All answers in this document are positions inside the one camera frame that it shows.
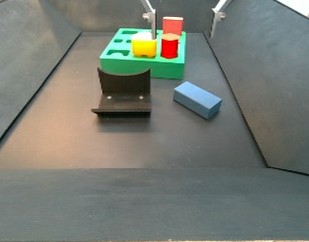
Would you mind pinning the salmon red oblong block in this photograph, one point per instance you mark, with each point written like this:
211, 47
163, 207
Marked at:
173, 25

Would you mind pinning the black curved fixture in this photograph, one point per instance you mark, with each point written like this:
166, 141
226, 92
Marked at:
126, 94

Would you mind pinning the blue rectangular block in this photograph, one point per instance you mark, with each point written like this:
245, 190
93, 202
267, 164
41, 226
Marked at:
198, 99

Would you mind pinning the red hexagon block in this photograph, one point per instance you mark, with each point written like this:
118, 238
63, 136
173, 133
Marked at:
170, 46

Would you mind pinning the green shape sorter board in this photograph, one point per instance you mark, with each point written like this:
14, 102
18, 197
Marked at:
119, 61

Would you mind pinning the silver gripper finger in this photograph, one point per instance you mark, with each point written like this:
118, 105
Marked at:
150, 15
219, 15

